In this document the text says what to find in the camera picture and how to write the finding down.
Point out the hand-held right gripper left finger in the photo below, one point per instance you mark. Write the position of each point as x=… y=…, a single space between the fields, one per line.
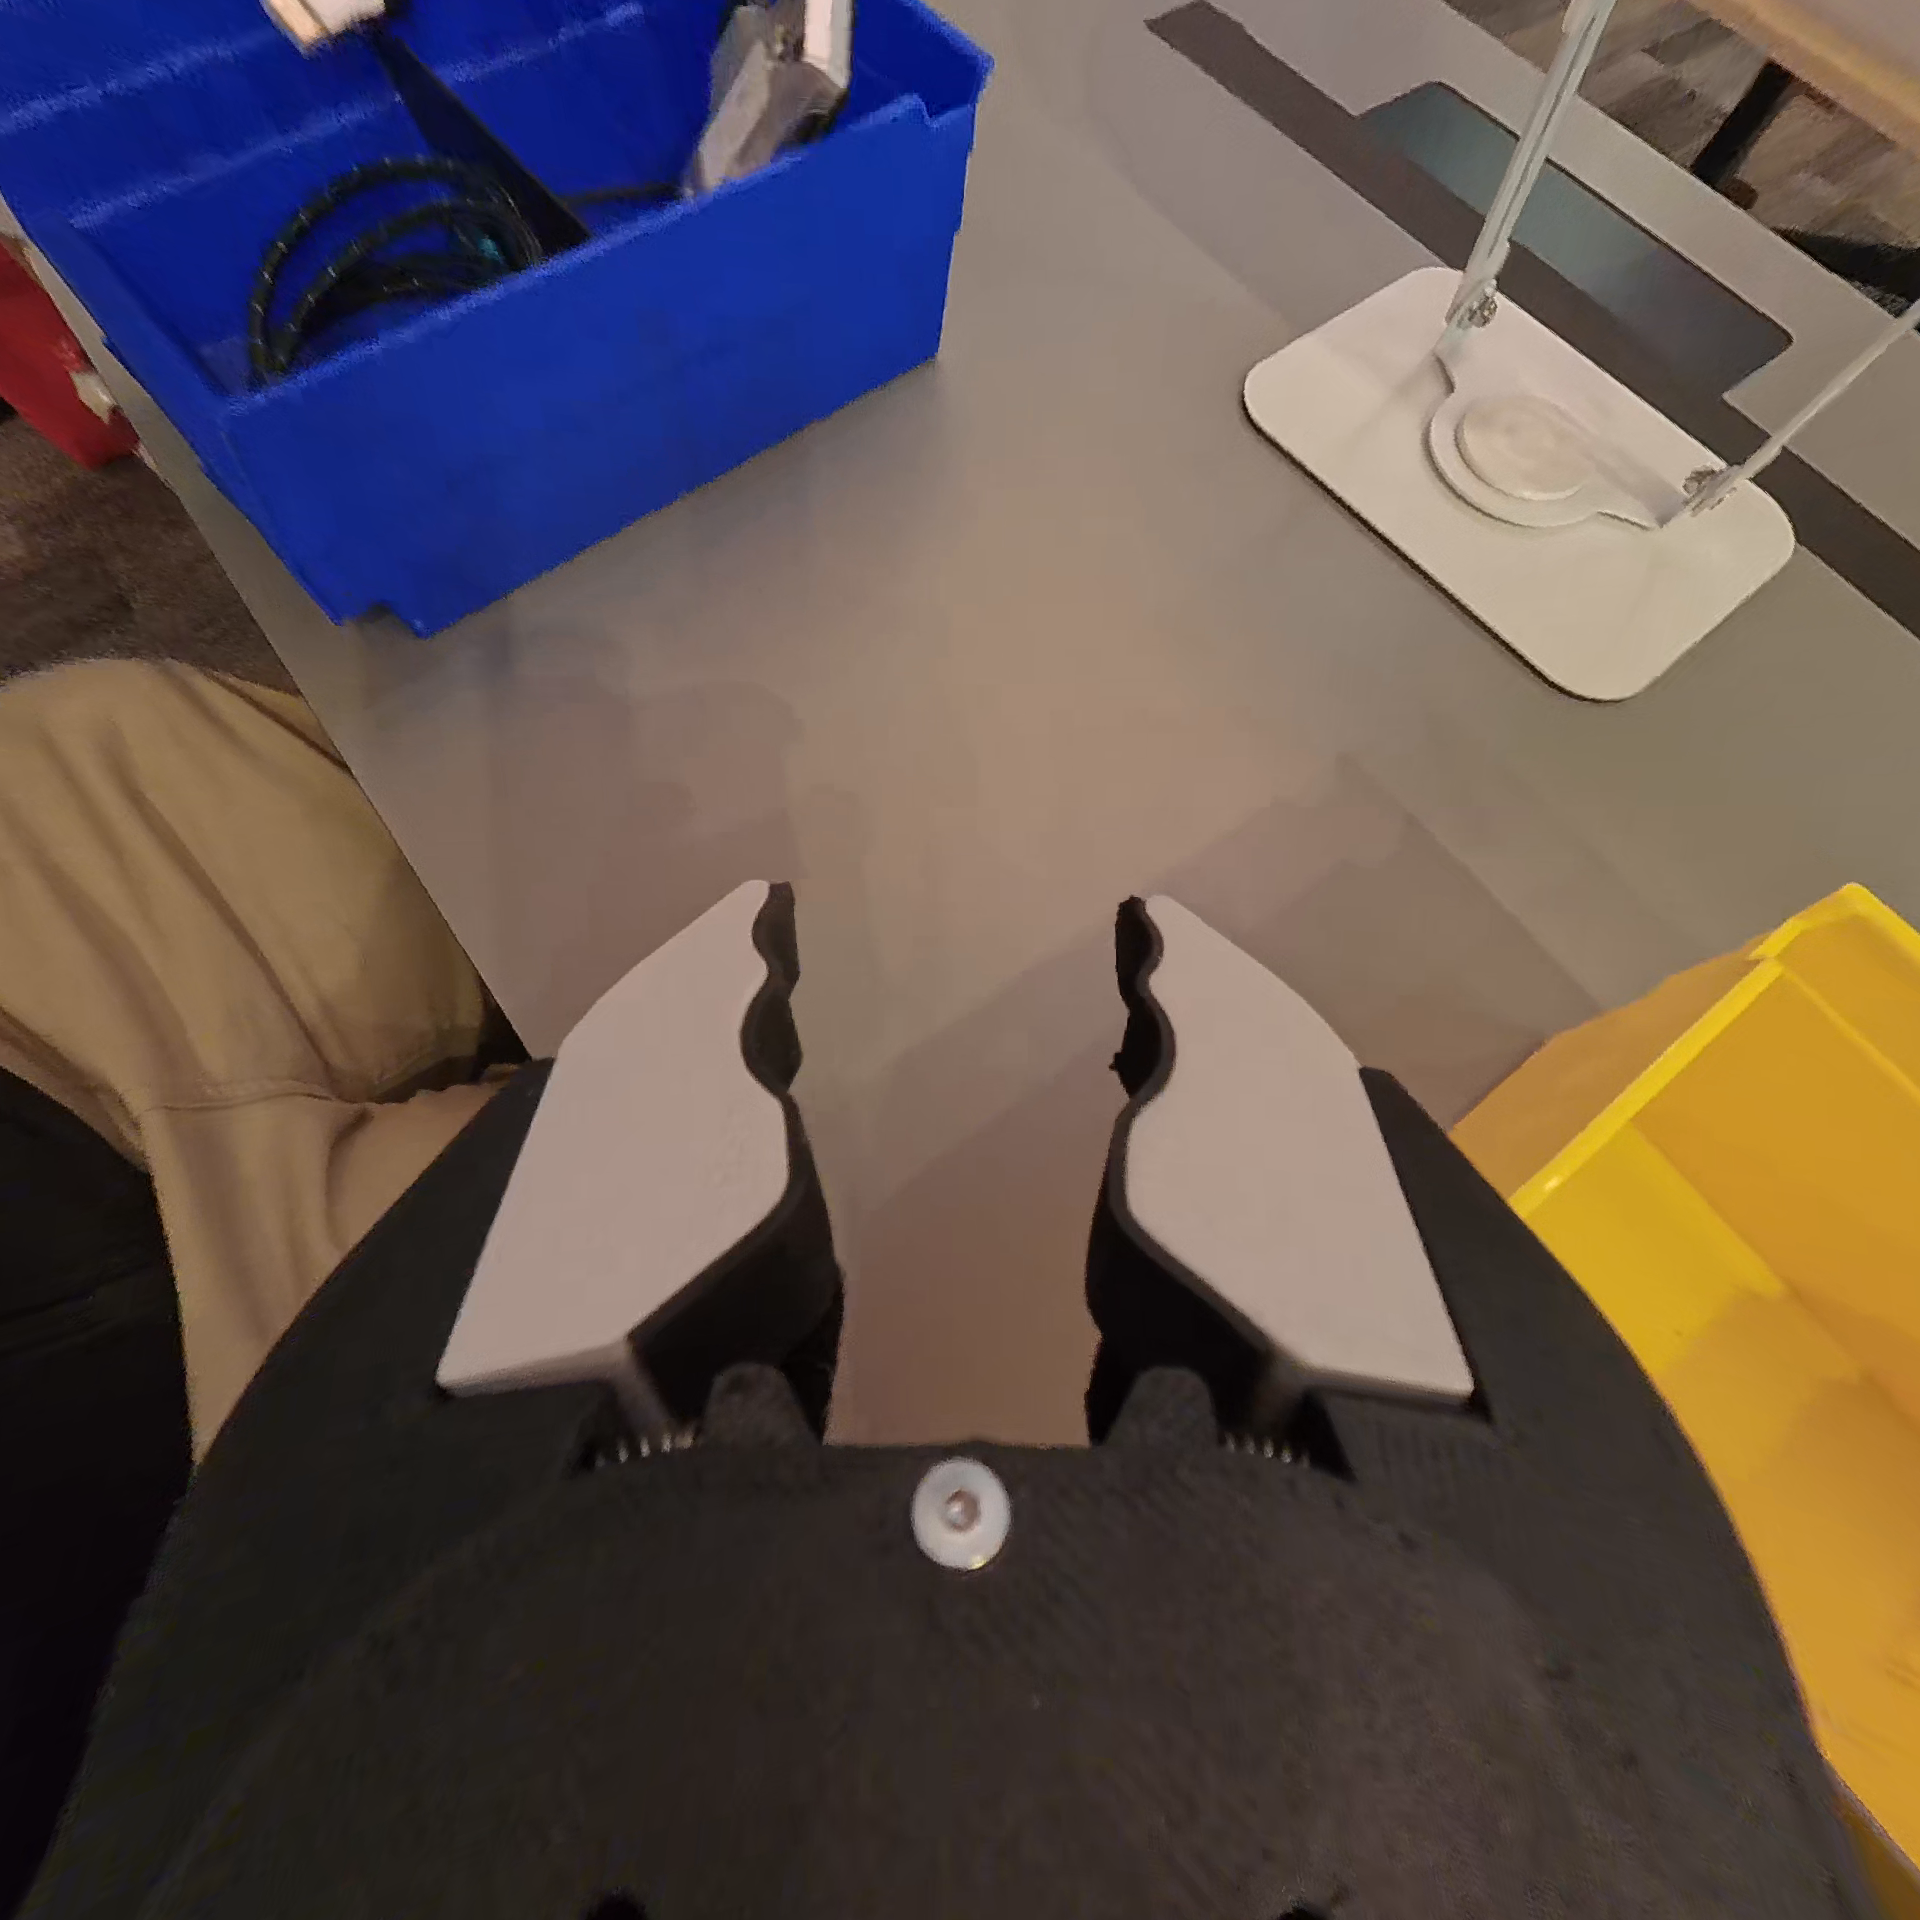
x=616 y=1184

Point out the wooden table with black leg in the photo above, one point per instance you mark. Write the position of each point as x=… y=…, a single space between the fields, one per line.
x=1846 y=37

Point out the yellow plastic bin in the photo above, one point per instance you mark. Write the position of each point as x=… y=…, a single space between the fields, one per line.
x=1799 y=1230

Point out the black divider in blue bin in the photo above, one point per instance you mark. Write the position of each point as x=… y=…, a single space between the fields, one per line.
x=483 y=168

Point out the small white device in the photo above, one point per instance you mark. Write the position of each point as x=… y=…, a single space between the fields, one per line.
x=322 y=19

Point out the person's dark clothing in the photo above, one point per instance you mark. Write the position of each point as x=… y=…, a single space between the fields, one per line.
x=75 y=1425

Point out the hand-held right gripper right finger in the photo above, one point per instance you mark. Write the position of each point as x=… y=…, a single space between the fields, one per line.
x=1289 y=1184

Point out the person's beige trouser leg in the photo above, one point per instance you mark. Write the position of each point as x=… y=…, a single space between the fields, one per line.
x=195 y=902

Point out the blue plastic bin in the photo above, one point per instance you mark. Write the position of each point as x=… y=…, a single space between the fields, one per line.
x=600 y=436

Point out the white metal stand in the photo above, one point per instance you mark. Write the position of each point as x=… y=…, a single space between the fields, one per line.
x=1634 y=599

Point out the red plastic bin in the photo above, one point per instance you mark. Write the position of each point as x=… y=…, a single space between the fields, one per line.
x=54 y=375

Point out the silver device with port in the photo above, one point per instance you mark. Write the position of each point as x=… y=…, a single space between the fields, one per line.
x=756 y=107

